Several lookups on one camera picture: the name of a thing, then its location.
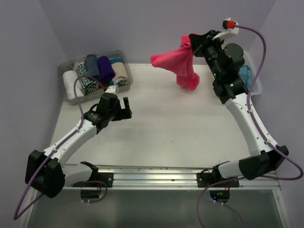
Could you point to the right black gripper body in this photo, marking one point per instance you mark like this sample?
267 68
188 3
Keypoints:
210 50

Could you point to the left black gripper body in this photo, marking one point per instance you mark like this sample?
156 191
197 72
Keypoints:
113 114

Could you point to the pink towel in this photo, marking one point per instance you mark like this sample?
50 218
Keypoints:
179 62

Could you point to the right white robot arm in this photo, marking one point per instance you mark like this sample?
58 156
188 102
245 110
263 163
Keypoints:
225 63

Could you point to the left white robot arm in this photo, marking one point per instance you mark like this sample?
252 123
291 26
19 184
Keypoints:
46 171

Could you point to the orange rolled towel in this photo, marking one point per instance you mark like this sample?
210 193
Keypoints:
104 84

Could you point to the green patterned rolled towel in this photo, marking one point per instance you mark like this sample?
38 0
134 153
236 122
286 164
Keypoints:
87 84

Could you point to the purple rolled towel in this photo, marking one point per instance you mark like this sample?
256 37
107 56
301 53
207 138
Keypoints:
105 69

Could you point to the beige teal rolled towel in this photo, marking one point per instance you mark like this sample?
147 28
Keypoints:
121 76

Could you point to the light blue towel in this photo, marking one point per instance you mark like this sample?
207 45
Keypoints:
246 76

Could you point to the grey rolled towel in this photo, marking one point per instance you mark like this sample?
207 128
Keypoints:
92 66

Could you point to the white rolled towel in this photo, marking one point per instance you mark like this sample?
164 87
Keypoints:
69 77

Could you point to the grey plastic bin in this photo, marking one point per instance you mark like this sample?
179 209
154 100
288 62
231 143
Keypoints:
96 94

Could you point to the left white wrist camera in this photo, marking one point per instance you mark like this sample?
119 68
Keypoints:
112 89

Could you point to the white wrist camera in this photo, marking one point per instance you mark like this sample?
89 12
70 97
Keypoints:
112 89
230 30

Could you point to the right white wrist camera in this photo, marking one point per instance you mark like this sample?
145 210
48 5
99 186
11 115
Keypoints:
230 30

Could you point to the aluminium mounting rail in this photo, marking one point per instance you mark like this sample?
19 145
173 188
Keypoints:
156 178

